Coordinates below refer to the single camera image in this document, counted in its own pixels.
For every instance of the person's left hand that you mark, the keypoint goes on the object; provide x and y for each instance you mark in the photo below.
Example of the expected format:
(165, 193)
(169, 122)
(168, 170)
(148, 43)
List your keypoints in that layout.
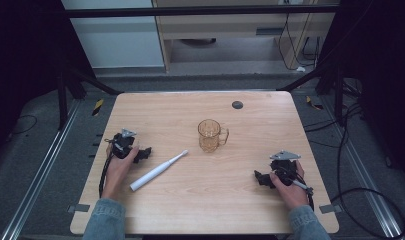
(116, 175)

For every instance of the small white plug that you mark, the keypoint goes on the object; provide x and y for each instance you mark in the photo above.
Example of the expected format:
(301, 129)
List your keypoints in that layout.
(300, 69)

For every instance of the white electric toothbrush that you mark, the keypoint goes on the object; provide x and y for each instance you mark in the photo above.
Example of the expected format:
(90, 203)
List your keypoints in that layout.
(156, 171)

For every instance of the aluminium floor rail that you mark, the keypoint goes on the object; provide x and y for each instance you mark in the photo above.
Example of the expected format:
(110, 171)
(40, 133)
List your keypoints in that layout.
(363, 176)
(40, 176)

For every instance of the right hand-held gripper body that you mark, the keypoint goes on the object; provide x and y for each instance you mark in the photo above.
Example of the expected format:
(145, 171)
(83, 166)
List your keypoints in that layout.
(283, 166)

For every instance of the person's right hand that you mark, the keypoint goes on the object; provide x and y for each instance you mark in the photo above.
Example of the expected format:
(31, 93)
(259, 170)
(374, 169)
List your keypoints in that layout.
(291, 196)

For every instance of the yellow black tape strip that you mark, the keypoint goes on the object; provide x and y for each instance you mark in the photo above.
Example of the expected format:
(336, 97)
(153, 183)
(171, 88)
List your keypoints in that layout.
(313, 104)
(97, 107)

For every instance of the dark curtain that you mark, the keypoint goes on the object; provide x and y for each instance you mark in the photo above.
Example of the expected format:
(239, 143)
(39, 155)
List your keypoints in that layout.
(383, 83)
(23, 66)

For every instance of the dark round table grommet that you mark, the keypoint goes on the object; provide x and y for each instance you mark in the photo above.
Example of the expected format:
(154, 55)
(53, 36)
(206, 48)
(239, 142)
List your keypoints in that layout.
(237, 105)

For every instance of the grey metal table bracket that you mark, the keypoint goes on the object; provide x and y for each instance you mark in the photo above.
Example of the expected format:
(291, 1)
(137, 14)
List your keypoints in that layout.
(330, 208)
(78, 208)

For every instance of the black horizontal frame bar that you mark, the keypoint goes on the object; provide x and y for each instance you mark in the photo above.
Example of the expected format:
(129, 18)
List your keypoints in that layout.
(190, 11)

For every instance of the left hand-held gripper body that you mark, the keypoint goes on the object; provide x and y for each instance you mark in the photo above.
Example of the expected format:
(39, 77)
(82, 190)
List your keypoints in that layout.
(122, 146)

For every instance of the black metal stand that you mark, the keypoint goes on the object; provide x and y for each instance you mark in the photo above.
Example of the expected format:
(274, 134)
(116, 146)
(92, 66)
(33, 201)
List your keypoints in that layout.
(62, 100)
(338, 96)

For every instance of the light wooden desk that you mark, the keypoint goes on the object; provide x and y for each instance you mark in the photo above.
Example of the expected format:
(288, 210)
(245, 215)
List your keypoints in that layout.
(223, 30)

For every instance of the amber glass cup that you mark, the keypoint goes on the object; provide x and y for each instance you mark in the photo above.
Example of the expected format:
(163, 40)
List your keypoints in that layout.
(210, 136)

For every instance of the white cabinet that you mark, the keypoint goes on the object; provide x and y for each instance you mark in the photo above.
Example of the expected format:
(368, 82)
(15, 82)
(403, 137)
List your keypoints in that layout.
(116, 43)

